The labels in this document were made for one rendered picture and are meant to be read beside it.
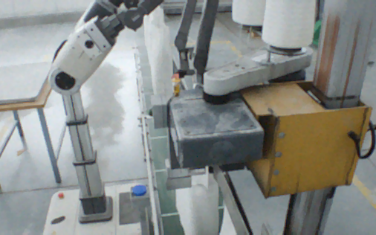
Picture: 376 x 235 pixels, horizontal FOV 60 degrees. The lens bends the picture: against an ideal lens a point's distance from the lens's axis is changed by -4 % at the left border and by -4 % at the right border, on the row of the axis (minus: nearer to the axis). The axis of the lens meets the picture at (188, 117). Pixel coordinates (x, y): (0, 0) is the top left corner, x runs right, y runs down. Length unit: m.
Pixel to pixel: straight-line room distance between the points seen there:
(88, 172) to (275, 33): 1.40
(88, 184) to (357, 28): 1.61
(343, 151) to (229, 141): 0.44
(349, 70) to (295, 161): 0.33
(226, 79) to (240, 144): 0.21
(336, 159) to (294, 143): 0.18
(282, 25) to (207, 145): 0.37
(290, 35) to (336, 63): 0.21
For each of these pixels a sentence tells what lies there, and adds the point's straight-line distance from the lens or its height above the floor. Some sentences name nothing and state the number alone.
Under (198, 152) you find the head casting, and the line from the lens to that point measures 0.91.
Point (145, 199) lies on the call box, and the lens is 1.46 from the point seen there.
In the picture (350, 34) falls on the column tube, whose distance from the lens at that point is 1.08.
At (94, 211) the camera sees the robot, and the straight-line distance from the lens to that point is 2.20.
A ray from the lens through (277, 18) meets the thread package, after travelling 0.94.
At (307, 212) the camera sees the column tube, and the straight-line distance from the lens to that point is 1.41.
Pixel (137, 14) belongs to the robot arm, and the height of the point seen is 1.54.
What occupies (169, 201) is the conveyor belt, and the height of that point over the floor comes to 0.38.
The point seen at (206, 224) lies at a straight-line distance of 1.67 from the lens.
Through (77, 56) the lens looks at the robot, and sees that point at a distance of 1.55.
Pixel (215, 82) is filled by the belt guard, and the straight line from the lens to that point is 1.02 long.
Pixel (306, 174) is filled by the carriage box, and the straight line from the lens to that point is 1.18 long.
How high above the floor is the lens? 1.81
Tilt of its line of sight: 29 degrees down
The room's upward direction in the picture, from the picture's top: 1 degrees counter-clockwise
